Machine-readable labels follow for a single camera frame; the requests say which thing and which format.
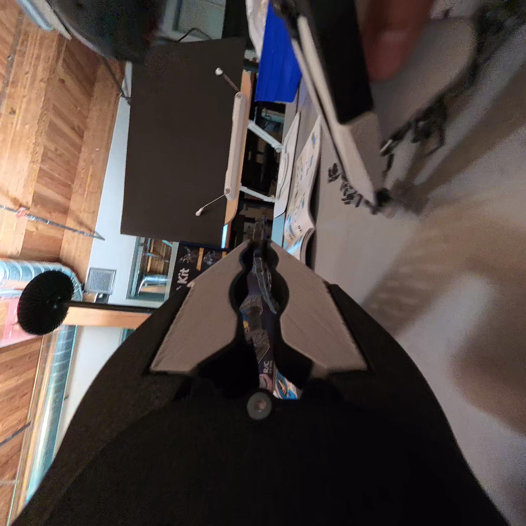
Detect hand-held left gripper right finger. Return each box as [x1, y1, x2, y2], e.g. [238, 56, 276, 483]
[266, 242, 368, 389]

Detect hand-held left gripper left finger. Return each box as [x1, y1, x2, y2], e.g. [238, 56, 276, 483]
[149, 239, 252, 375]

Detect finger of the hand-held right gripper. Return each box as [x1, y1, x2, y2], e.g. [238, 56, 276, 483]
[340, 112, 393, 216]
[294, 16, 378, 207]

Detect pile of grey track links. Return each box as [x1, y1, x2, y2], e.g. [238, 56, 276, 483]
[380, 0, 526, 206]

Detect grey track link chain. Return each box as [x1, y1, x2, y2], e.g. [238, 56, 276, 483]
[247, 220, 282, 318]

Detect grey desk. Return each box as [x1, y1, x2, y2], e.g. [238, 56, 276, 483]
[284, 0, 526, 526]

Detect person's right hand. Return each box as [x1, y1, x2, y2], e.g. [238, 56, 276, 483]
[362, 0, 436, 81]

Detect blue storage bin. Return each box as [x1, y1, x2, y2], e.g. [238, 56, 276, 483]
[254, 4, 303, 104]

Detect instruction booklet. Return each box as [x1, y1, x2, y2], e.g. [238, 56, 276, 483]
[284, 117, 322, 262]

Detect robot kit box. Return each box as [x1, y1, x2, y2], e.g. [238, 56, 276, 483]
[170, 242, 297, 400]

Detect clear plastic bags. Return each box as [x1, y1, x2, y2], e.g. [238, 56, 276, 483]
[246, 0, 268, 51]

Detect white book stand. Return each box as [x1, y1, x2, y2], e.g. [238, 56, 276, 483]
[195, 68, 301, 219]

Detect black round pendant lamp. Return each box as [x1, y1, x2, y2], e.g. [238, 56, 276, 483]
[17, 270, 158, 336]

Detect black partition panel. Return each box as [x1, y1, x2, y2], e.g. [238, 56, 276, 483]
[120, 37, 248, 248]

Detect silver air duct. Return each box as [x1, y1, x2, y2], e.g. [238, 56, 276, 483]
[0, 259, 79, 498]

